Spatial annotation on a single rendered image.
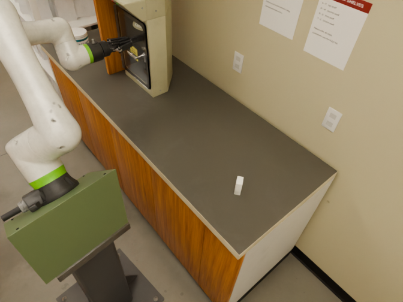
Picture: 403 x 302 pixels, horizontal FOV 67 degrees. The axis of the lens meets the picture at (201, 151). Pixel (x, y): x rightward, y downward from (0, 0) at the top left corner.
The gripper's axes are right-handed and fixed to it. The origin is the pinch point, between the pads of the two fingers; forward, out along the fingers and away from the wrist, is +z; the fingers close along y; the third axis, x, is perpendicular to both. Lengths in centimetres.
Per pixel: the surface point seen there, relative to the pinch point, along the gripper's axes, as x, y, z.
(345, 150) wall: 26, -106, 48
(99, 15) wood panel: -1.6, 32.5, -3.7
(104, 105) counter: 37.0, 5.8, -22.3
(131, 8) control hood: -17.9, -4.5, -3.4
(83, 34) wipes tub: 22, 64, -4
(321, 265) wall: 118, -129, 48
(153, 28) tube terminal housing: -5.2, -4.5, 8.3
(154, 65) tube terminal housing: 15.8, -4.5, 7.3
